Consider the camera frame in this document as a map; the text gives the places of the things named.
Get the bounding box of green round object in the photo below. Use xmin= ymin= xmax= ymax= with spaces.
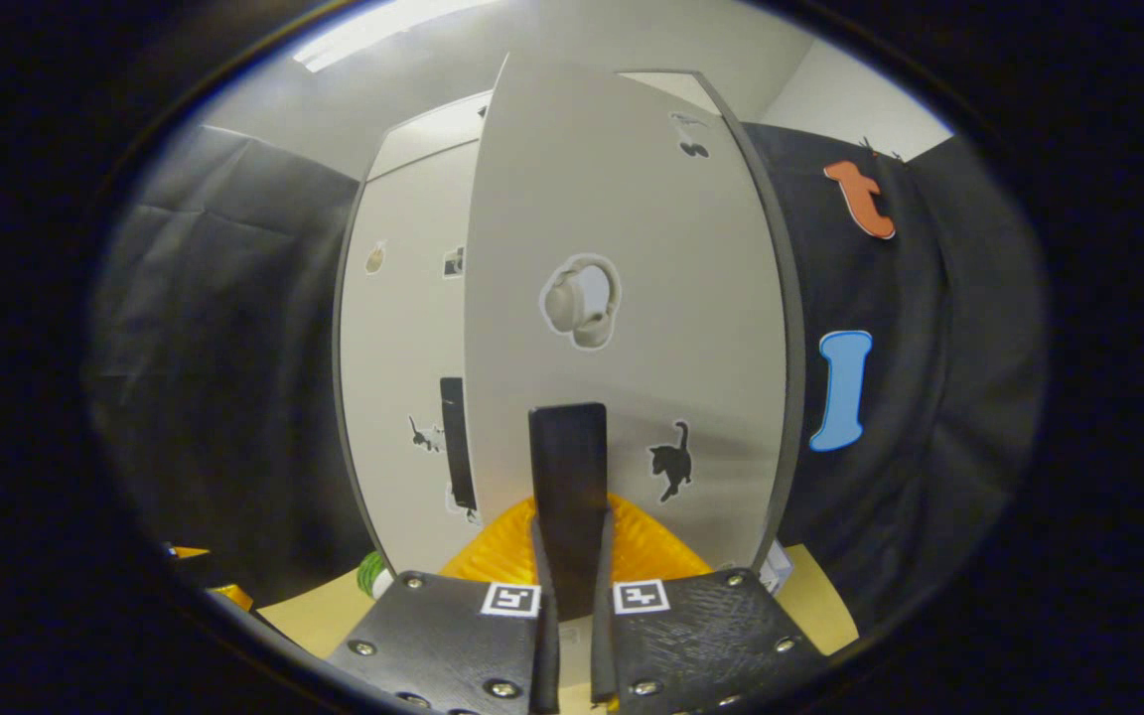
xmin=357 ymin=551 xmax=394 ymax=600

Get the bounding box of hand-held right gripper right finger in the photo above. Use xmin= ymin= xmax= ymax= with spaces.
xmin=587 ymin=495 xmax=826 ymax=715

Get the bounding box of black backdrop cloth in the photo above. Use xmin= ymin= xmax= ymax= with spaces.
xmin=85 ymin=119 xmax=1050 ymax=637

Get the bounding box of black door handle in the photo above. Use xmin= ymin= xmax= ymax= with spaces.
xmin=439 ymin=377 xmax=479 ymax=512
xmin=529 ymin=402 xmax=610 ymax=622

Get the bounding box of small white box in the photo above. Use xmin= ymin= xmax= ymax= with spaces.
xmin=759 ymin=541 xmax=793 ymax=595

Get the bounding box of grey double-door shoe cabinet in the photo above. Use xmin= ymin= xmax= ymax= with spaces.
xmin=332 ymin=55 xmax=806 ymax=597

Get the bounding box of grey cabinet door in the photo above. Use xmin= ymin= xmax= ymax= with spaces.
xmin=339 ymin=139 xmax=482 ymax=577
xmin=463 ymin=55 xmax=806 ymax=587

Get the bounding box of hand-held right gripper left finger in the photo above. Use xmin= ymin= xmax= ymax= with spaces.
xmin=329 ymin=497 xmax=563 ymax=715

